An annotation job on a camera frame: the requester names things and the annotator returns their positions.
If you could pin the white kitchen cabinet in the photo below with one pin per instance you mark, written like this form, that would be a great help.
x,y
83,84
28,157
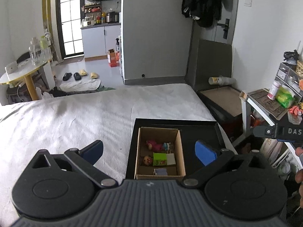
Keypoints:
x,y
99,40

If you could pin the black spray bottle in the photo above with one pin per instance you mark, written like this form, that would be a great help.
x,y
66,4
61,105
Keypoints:
x,y
117,45

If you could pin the round table with yellow leg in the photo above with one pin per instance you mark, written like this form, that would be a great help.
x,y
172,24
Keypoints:
x,y
26,73

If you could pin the yellow paper cup stack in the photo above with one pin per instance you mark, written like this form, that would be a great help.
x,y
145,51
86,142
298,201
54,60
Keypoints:
x,y
221,80

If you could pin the brown-haired doll figure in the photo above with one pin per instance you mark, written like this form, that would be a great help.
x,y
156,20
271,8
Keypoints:
x,y
147,160

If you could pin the person's right hand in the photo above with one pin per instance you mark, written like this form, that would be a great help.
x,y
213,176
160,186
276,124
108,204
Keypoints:
x,y
300,175

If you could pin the pink toy figure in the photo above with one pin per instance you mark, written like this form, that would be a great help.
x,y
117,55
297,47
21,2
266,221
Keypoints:
x,y
153,145

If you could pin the black hanging jacket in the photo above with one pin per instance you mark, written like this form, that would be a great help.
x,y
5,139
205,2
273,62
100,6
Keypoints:
x,y
201,2

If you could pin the white bottle with pink label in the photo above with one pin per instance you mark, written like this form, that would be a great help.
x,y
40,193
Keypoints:
x,y
273,91

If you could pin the yellow-green bottle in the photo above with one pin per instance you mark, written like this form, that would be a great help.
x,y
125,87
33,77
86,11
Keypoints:
x,y
43,43

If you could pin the white device on table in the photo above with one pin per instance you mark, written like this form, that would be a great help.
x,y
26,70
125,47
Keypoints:
x,y
11,68

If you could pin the white light switch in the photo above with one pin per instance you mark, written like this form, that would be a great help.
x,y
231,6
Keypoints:
x,y
248,2

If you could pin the patterned desk mat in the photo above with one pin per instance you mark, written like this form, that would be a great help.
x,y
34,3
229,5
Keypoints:
x,y
269,106

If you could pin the clear glass bottle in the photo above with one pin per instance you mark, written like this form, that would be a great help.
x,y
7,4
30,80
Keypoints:
x,y
34,53

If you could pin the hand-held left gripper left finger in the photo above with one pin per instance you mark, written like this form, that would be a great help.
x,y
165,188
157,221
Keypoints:
x,y
93,150

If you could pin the person's foot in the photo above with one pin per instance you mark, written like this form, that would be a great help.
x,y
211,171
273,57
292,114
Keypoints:
x,y
245,148

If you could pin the black tray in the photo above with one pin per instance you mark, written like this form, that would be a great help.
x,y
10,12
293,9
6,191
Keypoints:
x,y
189,128

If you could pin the wicker basket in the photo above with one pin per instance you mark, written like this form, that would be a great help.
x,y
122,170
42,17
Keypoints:
x,y
300,68

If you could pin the black-framed glass door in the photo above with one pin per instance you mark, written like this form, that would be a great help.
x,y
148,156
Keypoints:
x,y
71,21

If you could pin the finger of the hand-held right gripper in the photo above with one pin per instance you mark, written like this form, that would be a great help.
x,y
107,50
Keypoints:
x,y
264,131

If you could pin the white floor mat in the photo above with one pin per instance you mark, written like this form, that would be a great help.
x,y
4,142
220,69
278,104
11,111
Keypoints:
x,y
80,85

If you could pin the red carton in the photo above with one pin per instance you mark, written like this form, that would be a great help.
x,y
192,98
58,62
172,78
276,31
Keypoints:
x,y
113,58

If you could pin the brown cardboard box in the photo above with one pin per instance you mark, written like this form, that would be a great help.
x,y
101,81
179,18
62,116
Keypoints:
x,y
181,156

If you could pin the grey drawer organiser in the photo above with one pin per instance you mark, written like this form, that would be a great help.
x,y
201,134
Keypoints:
x,y
287,75

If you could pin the white plug charger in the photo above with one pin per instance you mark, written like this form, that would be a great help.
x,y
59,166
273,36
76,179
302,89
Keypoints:
x,y
171,159

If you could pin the small cardboard carton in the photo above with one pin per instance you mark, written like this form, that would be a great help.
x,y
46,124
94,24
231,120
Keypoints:
x,y
243,96

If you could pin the green toy cube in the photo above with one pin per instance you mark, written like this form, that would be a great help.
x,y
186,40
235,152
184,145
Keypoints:
x,y
159,159

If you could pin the green tissue pack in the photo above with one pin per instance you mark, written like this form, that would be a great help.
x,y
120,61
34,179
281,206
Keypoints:
x,y
286,97

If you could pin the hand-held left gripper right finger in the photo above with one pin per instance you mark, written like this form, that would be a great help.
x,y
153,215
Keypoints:
x,y
204,152

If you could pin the black desk with white frame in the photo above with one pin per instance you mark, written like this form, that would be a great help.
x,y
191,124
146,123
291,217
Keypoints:
x,y
265,115

